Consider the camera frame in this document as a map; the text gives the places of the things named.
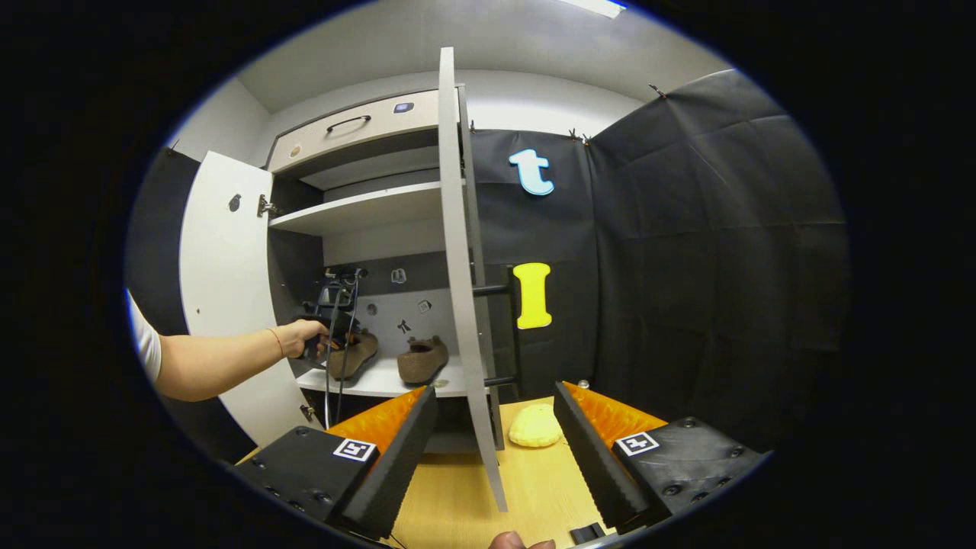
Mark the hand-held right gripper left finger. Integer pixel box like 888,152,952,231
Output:
231,384,441,541

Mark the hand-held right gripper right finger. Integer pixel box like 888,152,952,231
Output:
553,380,767,534

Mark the white grey shoe cabinet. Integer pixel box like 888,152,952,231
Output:
263,88,506,452

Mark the brown fuzzy shoe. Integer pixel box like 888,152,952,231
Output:
326,329,379,380
396,335,450,385

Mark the white shoe cabinet door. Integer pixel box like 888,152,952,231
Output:
178,149,323,448
436,47,511,514

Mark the white cabinet shelf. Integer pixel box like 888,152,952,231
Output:
295,354,468,400
268,180,445,236

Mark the white cabinet drawer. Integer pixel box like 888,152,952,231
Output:
266,89,460,175

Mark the pale yellow round object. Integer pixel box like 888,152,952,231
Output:
509,403,564,449

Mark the white shirt sleeve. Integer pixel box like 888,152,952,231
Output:
124,289,164,384

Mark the ceiling light strip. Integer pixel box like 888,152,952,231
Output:
560,0,628,20

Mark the black door handle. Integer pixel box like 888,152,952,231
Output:
472,263,524,390

